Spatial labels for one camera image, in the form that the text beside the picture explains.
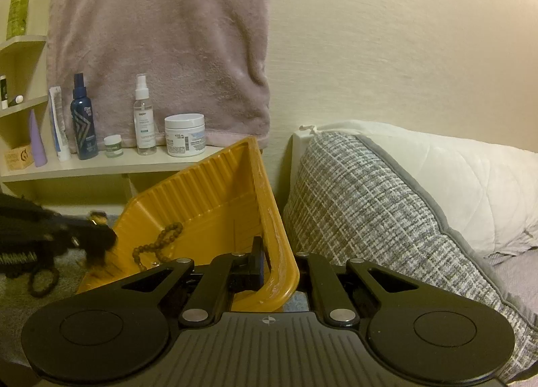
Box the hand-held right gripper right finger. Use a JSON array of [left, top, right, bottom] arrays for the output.
[[294, 250, 423, 327]]

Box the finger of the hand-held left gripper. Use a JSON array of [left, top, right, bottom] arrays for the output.
[[46, 211, 109, 231], [54, 228, 119, 267]]

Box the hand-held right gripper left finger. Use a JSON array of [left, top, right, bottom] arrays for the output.
[[120, 237, 266, 327]]

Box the brown wooden bead bracelet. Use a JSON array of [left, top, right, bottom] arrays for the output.
[[132, 221, 184, 272]]

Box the dark bead bracelet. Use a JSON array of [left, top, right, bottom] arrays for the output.
[[26, 267, 60, 298]]

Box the orange plastic tray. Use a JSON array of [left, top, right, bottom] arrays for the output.
[[76, 136, 300, 312]]

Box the cream wooden shelf unit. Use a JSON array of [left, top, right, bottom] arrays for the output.
[[0, 34, 236, 203]]

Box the grey-blue fluffy towel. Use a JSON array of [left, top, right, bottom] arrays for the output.
[[0, 253, 127, 371]]

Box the small cardboard box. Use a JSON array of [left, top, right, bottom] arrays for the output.
[[4, 144, 35, 171]]

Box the purple tube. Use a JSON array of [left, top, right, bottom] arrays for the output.
[[29, 110, 48, 167]]

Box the small green lip balm jar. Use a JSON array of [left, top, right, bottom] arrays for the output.
[[103, 135, 124, 159]]

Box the grey woven pillow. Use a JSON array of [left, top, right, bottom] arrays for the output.
[[283, 132, 538, 383]]

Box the dark blue spray bottle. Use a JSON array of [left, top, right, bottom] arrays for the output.
[[70, 73, 99, 160]]

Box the white and blue tube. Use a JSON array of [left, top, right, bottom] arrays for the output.
[[48, 86, 71, 162]]

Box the clear spray bottle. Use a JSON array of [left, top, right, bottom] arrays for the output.
[[133, 73, 157, 155]]

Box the white cream jar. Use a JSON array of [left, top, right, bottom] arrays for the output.
[[164, 113, 206, 157]]

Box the white quilted pillow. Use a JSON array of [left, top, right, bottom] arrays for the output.
[[292, 119, 538, 259]]

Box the pink hanging towel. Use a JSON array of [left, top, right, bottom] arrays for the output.
[[46, 0, 272, 150]]

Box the green bottle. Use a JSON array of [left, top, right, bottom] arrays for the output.
[[6, 0, 31, 40]]

